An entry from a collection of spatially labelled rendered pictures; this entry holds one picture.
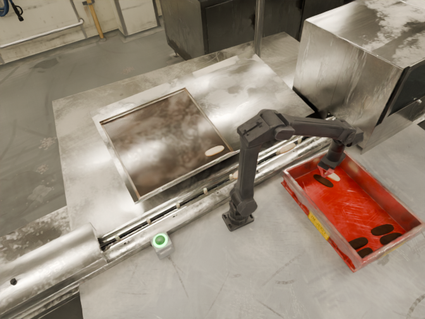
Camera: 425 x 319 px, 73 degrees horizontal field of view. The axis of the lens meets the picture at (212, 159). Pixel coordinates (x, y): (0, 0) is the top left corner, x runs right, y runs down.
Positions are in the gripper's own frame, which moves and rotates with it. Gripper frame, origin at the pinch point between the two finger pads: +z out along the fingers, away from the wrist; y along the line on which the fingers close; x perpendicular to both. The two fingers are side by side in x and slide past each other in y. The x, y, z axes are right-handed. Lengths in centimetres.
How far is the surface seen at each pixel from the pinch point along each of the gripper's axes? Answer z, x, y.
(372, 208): 7.8, -22.8, 0.7
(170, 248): 5, 27, -70
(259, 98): -3, 53, 19
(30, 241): 11, 77, -108
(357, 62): -33.9, 12.7, 30.6
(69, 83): 91, 315, 0
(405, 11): -41, 12, 73
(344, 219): 8.0, -16.4, -11.9
